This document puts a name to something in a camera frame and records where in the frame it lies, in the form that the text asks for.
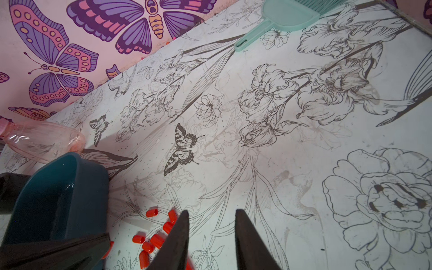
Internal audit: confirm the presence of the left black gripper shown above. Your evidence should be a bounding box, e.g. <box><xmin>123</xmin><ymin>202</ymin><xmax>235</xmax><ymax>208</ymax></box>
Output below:
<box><xmin>0</xmin><ymin>173</ymin><xmax>110</xmax><ymax>270</ymax></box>

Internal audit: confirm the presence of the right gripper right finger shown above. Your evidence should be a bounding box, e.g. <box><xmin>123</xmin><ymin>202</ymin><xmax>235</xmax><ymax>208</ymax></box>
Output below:
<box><xmin>235</xmin><ymin>209</ymin><xmax>281</xmax><ymax>270</ymax></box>

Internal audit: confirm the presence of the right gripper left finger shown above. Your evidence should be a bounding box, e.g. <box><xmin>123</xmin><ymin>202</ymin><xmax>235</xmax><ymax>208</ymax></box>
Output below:
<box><xmin>147</xmin><ymin>210</ymin><xmax>190</xmax><ymax>270</ymax></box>

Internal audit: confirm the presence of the teal plastic storage box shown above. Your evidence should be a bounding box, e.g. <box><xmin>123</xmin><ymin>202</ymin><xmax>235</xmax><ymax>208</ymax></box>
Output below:
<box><xmin>0</xmin><ymin>151</ymin><xmax>110</xmax><ymax>270</ymax></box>

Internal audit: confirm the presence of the pink spray bottle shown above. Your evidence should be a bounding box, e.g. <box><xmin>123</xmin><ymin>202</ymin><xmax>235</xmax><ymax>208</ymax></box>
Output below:
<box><xmin>1</xmin><ymin>119</ymin><xmax>86</xmax><ymax>164</ymax></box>

